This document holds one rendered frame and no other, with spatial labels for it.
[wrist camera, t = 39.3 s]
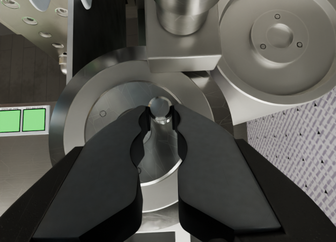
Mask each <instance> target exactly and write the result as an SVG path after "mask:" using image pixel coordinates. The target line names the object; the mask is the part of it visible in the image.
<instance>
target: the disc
mask: <svg viewBox="0 0 336 242"><path fill-rule="evenodd" d="M131 60H147V50H146V46H131V47H125V48H121V49H117V50H114V51H111V52H108V53H106V54H104V55H102V56H100V57H98V58H96V59H94V60H93V61H91V62H90V63H88V64H87V65H86V66H84V67H83V68H82V69H81V70H80V71H79V72H78V73H77V74H76V75H75V76H74V77H73V78H72V79H71V80H70V81H69V83H68V84H67V85H66V87H65V88H64V90H63V91H62V93H61V95H60V96H59V98H58V100H57V103H56V105H55V107H54V110H53V113H52V117H51V121H50V126H49V134H48V147H49V155H50V160H51V164H52V167H53V166H54V165H55V164H56V163H57V162H59V161H60V160H61V159H62V158H63V157H64V156H65V150H64V126H65V120H66V116H67V113H68V110H69V108H70V105H71V103H72V101H73V99H74V98H75V96H76V95H77V93H78V92H79V91H80V89H81V88H82V87H83V86H84V85H85V84H86V83H87V82H88V81H89V80H90V79H91V78H92V77H94V76H95V75H96V74H98V73H99V72H101V71H102V70H104V69H106V68H108V67H110V66H112V65H115V64H118V63H121V62H126V61H131ZM182 73H184V74H185V75H187V76H188V77H189V78H190V79H191V80H192V81H193V82H194V83H195V84H196V85H197V86H198V87H199V88H200V90H201V91H202V92H203V94H204V95H205V97H206V99H207V101H208V103H209V105H210V107H211V110H212V113H213V118H214V122H215V123H217V124H219V125H220V126H221V127H223V128H224V129H225V130H227V131H228V132H229V133H230V134H231V135H233V136H234V127H233V120H232V115H231V112H230V109H229V106H228V103H227V101H226V98H225V96H224V94H223V93H222V91H221V89H220V88H219V86H218V85H217V83H216V82H215V81H214V79H213V78H212V77H211V76H210V75H209V74H208V73H207V72H206V71H205V70H201V71H182ZM178 223H179V202H176V203H174V204H172V205H170V206H168V207H165V208H163V209H159V210H156V211H151V212H143V213H142V222H141V226H140V229H139V230H138V232H148V231H155V230H160V229H164V228H168V227H171V226H173V225H176V224H178Z"/></svg>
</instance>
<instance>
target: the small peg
mask: <svg viewBox="0 0 336 242"><path fill-rule="evenodd" d="M148 112H149V114H150V116H151V117H152V119H153V120H154V121H155V122H156V123H157V124H160V125H163V124H166V123H168V122H169V121H170V120H171V118H172V104H171V102H170V101H169V100H168V99H167V98H166V97H163V96H158V97H155V98H153V99H152V100H151V101H150V102H149V104H148Z"/></svg>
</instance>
